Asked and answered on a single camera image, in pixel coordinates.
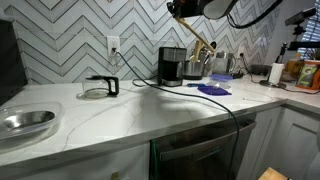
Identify black silver coffee maker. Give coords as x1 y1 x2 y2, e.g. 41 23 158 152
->
156 46 188 88

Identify black microwave oven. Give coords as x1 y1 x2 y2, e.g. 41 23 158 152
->
0 18 29 107

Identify small metal bowl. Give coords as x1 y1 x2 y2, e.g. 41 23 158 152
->
0 110 56 133

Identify purple plastic lid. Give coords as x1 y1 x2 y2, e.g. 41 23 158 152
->
196 84 233 97

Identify silver utensil container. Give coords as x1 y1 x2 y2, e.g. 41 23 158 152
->
182 59 206 81

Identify orange green drink tub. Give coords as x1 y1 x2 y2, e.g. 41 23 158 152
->
295 59 320 91

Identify black countertop appliance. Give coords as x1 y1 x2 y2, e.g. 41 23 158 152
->
249 63 273 77

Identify orange juice bottle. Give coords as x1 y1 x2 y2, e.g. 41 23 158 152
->
285 53 303 82

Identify blue snack packet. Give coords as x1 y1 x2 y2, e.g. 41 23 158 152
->
186 82 203 89

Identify glass kettle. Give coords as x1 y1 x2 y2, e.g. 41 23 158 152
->
212 51 238 76

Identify white wall outlet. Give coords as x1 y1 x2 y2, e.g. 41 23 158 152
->
236 44 247 59
106 35 121 56

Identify stainless dishwasher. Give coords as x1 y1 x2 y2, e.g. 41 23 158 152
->
149 112 258 180

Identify clear container blue lid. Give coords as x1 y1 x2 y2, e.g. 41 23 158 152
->
206 73 234 90

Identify dark green cable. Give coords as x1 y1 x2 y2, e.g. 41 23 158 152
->
112 49 242 180

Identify clear glass dish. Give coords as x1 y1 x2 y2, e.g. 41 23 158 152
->
0 101 65 142

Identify glass coffee carafe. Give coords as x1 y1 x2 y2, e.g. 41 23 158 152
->
81 75 120 100

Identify black camera on tripod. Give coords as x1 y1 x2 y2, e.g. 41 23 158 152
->
284 6 320 52

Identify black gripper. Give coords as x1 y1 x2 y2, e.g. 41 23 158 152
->
166 0 208 21

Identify black coffee maker cord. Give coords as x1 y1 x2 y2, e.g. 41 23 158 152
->
131 75 160 89

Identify paper towel roll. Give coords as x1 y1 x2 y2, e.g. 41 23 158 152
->
259 62 288 90

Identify slotted wooden spatula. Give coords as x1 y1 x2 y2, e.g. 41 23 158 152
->
192 39 204 63

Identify black cable conduit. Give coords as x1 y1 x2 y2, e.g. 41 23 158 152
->
226 0 284 30

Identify wooden block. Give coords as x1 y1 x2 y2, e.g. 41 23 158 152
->
257 166 290 180

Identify thin black cord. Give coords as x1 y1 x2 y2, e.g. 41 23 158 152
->
239 54 320 96

